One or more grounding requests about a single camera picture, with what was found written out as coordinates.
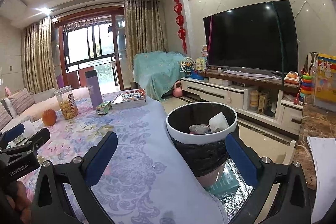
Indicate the pink plush toy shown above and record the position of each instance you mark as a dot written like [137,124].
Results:
[8,91]

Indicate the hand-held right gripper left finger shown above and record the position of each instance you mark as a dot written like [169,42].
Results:
[101,158]

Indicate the floral tablecloth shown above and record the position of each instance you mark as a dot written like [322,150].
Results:
[131,161]

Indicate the white trash bin black liner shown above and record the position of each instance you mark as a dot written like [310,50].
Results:
[181,136]

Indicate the purple thermos bottle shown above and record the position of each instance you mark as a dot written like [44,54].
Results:
[93,88]

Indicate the wooden toy house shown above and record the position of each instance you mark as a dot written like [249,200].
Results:
[263,103]

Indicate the clear jar of snack balls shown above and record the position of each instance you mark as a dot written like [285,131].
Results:
[66,103]

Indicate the white television cabinet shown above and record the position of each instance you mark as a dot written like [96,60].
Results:
[241,92]

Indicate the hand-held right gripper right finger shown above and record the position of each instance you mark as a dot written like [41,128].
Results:
[242,158]

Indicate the orange fruit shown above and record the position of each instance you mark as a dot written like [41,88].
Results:
[49,117]

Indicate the gold patterned curtain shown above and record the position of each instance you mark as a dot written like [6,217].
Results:
[144,24]
[36,56]

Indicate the yellow cartoon picture board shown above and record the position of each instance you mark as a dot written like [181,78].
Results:
[325,77]

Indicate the person's left hand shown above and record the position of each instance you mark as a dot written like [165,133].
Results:
[22,196]

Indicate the pink toy house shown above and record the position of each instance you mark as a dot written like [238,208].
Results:
[204,50]

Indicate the blue toy base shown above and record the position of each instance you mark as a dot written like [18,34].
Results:
[196,75]

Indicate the white paper sheet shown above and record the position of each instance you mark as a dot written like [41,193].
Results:
[323,179]

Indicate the colourful cover book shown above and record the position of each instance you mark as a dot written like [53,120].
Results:
[130,99]

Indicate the ferris wheel toy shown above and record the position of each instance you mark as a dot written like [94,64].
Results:
[187,65]

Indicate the black flat television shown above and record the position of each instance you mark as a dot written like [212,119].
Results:
[252,37]

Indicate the pink kettlebell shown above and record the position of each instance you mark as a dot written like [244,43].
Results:
[178,90]

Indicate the light fabric sofa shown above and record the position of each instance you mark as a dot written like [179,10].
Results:
[39,106]

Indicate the striped pink cushion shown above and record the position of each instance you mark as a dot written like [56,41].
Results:
[22,100]
[4,116]

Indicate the brown marble cabinet top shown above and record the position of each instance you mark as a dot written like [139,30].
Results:
[315,121]

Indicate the orange toy cash register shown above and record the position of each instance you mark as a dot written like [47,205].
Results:
[290,79]

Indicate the teal flat box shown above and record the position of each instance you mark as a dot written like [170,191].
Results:
[224,182]

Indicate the wooden frame balcony door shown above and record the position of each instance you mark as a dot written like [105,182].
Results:
[89,48]

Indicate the white foam fruit net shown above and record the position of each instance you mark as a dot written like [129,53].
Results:
[28,128]

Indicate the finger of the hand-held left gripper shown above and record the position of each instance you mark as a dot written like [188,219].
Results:
[13,132]
[35,140]

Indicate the green snack box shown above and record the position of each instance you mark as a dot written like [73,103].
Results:
[104,107]

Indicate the stack of round tins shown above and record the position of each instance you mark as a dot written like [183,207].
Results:
[254,99]

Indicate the yellow toy house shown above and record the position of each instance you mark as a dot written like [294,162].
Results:
[200,64]

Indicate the teal cloth covered armchair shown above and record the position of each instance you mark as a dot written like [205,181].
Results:
[157,74]

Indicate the red hanging knot decoration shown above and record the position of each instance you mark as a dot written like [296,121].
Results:
[180,19]

